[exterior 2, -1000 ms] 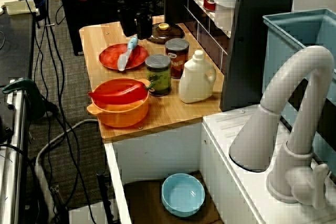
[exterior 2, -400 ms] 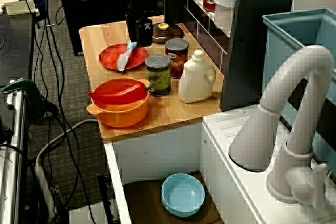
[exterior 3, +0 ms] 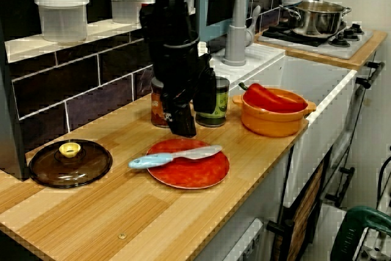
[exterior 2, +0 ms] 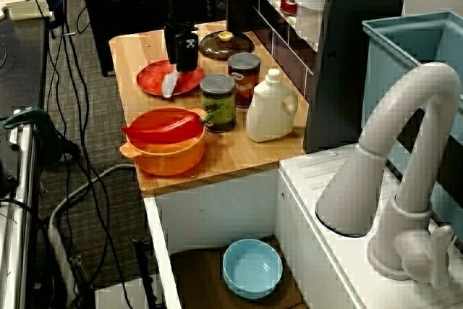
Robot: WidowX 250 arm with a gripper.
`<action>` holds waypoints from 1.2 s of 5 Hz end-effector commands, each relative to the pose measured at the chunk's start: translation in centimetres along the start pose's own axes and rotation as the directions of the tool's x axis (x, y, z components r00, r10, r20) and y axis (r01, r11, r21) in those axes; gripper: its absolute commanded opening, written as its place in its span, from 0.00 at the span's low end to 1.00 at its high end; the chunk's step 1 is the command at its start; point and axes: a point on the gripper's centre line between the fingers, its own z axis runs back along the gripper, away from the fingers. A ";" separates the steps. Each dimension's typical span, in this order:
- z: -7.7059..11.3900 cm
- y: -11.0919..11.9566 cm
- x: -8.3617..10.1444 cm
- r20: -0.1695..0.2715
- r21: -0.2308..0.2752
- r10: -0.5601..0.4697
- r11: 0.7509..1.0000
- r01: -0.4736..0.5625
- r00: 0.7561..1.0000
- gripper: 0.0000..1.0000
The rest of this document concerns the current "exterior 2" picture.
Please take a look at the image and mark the aluminium extrusion frame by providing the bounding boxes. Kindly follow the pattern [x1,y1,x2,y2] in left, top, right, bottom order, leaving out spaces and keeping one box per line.
[0,106,41,309]

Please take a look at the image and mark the grey toy faucet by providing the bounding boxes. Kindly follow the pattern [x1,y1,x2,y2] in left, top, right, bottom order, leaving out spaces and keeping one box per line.
[314,62,462,288]

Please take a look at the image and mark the light blue bowl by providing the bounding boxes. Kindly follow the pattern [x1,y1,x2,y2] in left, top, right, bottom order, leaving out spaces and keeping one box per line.
[221,238,284,300]

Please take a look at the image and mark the medium clear jar white lid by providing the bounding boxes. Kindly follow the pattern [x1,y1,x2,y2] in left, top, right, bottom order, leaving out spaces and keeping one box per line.
[294,0,329,44]

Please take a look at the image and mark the green clamp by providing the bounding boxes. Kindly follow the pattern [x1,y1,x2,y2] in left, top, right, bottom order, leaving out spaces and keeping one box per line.
[2,107,65,166]

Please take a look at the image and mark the pale paper notepad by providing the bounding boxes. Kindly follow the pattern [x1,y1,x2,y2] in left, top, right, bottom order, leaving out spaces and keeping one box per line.
[6,0,51,21]

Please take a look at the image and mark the black computer case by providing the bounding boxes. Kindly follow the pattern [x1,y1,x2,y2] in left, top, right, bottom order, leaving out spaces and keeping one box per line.
[79,0,167,77]

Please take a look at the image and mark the green peas can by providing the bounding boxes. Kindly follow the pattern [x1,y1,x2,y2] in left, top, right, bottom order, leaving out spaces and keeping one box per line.
[199,73,238,133]

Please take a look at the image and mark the white sink basin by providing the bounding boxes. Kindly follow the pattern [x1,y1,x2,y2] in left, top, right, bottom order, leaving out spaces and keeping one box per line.
[143,142,463,309]

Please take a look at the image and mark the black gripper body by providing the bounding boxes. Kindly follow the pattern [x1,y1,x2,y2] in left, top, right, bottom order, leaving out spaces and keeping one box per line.
[161,0,200,38]

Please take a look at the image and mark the dark tiled backsplash shelf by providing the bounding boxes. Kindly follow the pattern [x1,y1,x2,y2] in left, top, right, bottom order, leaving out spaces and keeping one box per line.
[231,0,328,103]

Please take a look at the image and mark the black desk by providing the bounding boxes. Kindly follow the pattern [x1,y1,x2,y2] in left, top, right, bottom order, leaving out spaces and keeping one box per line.
[0,15,50,122]

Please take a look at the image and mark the teal plastic bin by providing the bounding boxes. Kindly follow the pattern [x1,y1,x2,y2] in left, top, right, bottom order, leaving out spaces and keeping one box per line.
[361,11,463,241]

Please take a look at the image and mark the blue handled grey knife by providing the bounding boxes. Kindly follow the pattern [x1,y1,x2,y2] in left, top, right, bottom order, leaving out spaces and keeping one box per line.
[161,69,181,99]

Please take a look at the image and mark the thick grey hose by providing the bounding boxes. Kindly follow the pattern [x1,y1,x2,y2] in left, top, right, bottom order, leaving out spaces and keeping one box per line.
[48,164,137,288]

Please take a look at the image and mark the orange plastic pot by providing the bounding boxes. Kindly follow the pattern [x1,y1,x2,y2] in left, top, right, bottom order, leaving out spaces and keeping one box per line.
[119,106,207,177]

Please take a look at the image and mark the red bell pepper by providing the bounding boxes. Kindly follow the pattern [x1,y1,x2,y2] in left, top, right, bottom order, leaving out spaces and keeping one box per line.
[121,111,215,145]

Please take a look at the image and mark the brown glass lid yellow knob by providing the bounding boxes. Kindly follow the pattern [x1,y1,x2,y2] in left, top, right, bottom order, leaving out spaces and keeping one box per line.
[197,30,255,61]

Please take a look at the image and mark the long black floor cable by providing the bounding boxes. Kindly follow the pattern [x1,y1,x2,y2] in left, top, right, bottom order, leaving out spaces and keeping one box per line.
[50,0,135,309]

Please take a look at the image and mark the red round plate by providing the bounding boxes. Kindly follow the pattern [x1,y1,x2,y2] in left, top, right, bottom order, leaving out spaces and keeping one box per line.
[136,59,205,97]

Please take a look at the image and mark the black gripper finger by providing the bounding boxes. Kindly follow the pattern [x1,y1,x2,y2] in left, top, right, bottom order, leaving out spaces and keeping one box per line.
[164,25,177,63]
[174,31,200,73]

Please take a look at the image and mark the orange beans can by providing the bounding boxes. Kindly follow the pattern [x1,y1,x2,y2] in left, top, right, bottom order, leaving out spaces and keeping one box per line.
[226,52,262,109]

